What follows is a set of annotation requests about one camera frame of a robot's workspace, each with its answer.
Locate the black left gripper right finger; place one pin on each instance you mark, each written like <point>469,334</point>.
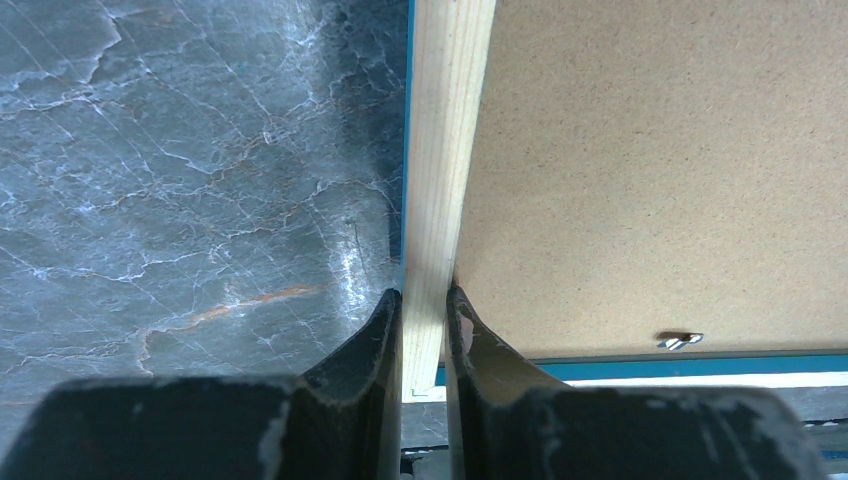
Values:
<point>508,419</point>

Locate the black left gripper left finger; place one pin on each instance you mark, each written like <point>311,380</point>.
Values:
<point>338,420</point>

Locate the wooden picture frame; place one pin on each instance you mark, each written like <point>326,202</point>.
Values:
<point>449,51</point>

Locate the brown cardboard backing board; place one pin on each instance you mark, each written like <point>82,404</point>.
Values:
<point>643,167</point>

